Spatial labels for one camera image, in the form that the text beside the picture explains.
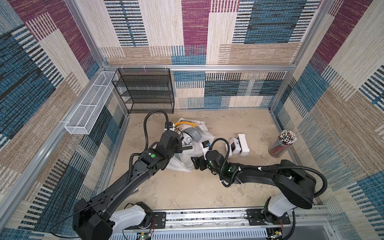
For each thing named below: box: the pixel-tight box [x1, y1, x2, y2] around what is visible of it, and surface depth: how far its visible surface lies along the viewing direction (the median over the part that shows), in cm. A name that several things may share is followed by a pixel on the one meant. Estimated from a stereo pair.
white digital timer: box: [182, 144, 195, 154], surface depth 97 cm
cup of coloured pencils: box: [268, 130, 297, 158], surface depth 85 cm
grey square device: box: [183, 127, 202, 143], surface depth 94 cm
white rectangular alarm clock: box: [237, 133, 250, 157], surface depth 96 cm
